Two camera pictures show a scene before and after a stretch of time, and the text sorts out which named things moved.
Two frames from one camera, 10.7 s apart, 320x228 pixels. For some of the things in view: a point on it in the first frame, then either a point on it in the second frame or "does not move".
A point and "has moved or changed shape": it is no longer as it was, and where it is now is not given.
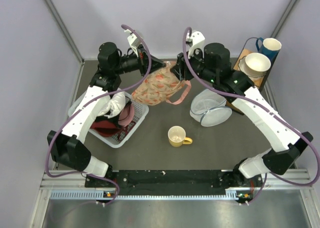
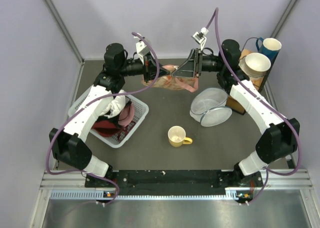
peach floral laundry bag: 157,86 has moved or changed shape
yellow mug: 176,136 does not move
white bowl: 254,65 does not move
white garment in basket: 113,106 does not move
